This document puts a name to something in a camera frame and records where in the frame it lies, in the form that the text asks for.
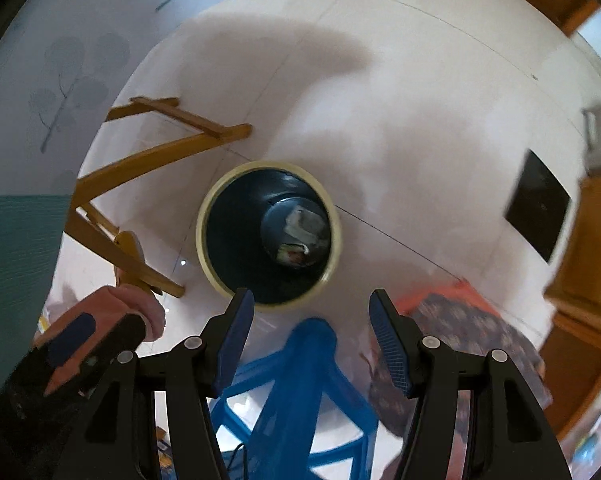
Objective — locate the teal table mat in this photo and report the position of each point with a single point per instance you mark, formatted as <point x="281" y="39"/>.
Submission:
<point x="15" y="260"/>

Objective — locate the crumpled white paper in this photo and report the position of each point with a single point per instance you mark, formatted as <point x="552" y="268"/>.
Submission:
<point x="300" y="225"/>

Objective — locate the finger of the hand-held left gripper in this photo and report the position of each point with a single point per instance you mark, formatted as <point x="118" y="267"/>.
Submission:
<point x="115" y="340"/>
<point x="70" y="337"/>

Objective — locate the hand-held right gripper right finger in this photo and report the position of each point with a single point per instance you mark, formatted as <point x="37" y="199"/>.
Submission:
<point x="390" y="340"/>

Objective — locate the light wooden cabinet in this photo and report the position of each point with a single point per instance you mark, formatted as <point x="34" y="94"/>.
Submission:
<point x="595" y="245"/>

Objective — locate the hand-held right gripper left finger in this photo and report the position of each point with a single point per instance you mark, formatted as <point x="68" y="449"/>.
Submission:
<point x="235" y="340"/>

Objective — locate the table with white-teal cloth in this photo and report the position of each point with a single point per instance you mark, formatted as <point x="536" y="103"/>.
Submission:
<point x="55" y="110"/>

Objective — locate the black square floor mat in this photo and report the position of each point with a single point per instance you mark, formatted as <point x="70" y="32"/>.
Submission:
<point x="537" y="205"/>

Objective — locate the small colourful wrapper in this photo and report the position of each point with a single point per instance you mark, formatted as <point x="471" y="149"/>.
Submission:
<point x="293" y="255"/>

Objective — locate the blue plastic stool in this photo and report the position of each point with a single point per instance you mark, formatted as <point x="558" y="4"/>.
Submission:
<point x="305" y="360"/>

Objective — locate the wooden chair frame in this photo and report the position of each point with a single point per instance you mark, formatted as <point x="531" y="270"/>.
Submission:
<point x="130" y="160"/>

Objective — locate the dark bin with cream rim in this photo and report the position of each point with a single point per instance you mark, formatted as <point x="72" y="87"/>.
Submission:
<point x="230" y="240"/>

